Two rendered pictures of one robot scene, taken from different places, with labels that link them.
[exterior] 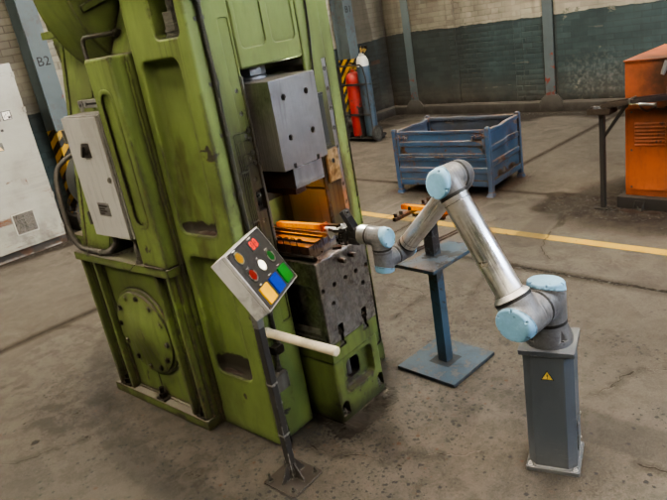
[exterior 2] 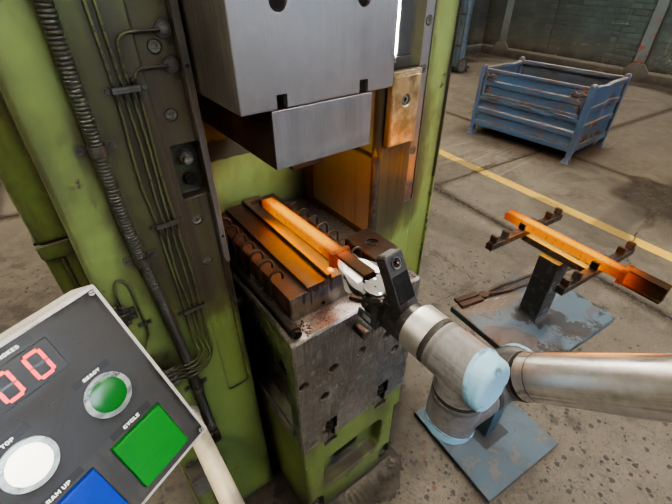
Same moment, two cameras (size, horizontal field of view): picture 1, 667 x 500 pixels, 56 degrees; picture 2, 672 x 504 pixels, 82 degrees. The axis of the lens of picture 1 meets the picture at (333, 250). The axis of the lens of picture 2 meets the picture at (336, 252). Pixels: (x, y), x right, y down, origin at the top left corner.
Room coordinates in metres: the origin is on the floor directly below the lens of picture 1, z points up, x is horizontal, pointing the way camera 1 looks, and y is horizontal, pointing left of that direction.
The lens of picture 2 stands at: (2.26, -0.08, 1.54)
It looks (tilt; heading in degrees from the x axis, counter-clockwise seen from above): 36 degrees down; 10
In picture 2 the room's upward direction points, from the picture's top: straight up
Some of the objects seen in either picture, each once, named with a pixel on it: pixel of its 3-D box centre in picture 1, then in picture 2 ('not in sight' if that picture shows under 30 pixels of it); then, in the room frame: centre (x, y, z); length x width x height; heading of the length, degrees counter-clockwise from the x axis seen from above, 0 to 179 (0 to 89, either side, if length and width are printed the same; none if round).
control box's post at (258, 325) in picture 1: (271, 379); not in sight; (2.44, 0.37, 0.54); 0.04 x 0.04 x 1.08; 47
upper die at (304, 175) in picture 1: (278, 172); (266, 102); (3.04, 0.20, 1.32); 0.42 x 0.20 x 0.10; 47
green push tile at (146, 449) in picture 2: (284, 273); (151, 443); (2.49, 0.22, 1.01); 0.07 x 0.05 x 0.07; 162
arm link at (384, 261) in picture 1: (385, 259); (457, 403); (2.69, -0.23, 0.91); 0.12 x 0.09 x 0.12; 131
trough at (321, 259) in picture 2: (293, 232); (288, 231); (3.06, 0.18, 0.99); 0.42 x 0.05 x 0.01; 47
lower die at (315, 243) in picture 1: (292, 240); (280, 246); (3.04, 0.20, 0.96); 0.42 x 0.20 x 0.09; 47
